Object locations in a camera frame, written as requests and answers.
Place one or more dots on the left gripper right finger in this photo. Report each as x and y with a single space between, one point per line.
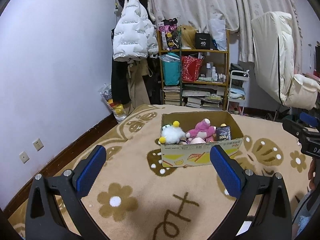
262 207

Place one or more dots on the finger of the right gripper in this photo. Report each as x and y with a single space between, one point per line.
309 120
293 128

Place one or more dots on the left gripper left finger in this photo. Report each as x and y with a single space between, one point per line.
44 219

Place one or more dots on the black Face tissue pack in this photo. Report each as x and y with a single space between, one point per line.
223 133

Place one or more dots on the pink plush bear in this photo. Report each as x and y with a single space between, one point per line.
203 130

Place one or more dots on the white fluffy plush toy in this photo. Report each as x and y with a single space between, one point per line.
172 134

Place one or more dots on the person's right hand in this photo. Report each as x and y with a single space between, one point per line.
312 170

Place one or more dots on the white rolling cart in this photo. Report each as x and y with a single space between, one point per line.
237 88

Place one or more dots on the stack of books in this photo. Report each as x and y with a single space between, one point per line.
210 97

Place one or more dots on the pale pink plush in box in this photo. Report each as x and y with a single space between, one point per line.
196 140

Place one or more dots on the cardboard box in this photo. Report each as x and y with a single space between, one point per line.
177 155

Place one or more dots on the wooden shelf unit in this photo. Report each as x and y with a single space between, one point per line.
215 66

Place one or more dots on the red patterned bag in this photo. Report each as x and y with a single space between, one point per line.
191 68

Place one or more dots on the plastic bag with toys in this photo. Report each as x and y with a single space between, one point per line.
116 108

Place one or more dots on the black box marked 40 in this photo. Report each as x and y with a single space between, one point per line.
203 41

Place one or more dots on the teal bag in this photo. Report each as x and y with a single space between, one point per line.
171 68

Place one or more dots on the beige curtain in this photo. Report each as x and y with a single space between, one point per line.
238 15

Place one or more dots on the beige hanging coat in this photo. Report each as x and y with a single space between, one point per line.
136 86

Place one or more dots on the white puffer jacket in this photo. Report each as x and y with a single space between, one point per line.
135 34

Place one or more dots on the white wall socket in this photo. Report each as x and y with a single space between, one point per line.
38 144
23 157

